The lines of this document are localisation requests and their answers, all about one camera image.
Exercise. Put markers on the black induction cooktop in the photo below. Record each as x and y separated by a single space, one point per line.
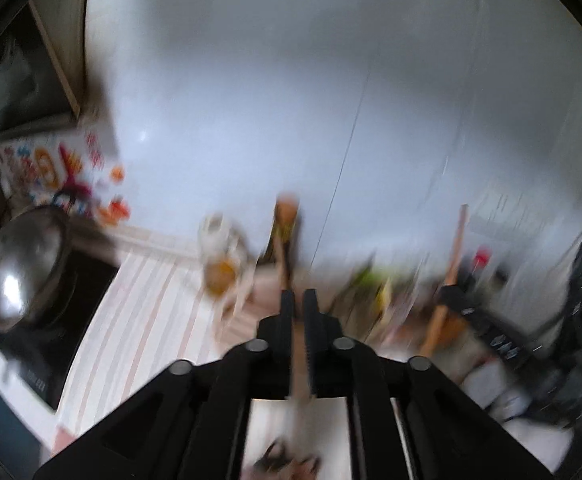
61 330

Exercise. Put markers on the striped cat print table mat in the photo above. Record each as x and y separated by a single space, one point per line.
136 335

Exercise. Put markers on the oil dispenser bottle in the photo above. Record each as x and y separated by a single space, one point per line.
221 255

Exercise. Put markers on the colourful wall stickers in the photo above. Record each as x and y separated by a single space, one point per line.
66 175

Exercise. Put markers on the black range hood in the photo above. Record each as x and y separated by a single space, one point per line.
16 85

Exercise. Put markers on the blue kitchen cabinet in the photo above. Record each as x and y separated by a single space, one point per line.
1 410

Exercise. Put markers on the steel wok with lid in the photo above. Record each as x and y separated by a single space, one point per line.
21 270

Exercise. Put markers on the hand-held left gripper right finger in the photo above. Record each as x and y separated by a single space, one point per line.
311 320

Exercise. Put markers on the wooden chopstick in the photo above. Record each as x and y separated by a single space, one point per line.
298 355
453 255

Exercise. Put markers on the cream cylindrical utensil holder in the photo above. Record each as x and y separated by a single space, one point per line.
266 305

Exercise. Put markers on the dark bottle with red cap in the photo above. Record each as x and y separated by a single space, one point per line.
481 257

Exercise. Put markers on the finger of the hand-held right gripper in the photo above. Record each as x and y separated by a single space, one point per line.
463 307

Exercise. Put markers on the clear plastic organizer bin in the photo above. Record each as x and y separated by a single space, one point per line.
376 295

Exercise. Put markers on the dark bottle with gold cap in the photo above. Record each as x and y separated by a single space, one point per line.
286 225

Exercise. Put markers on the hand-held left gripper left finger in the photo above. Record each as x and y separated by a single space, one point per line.
286 320

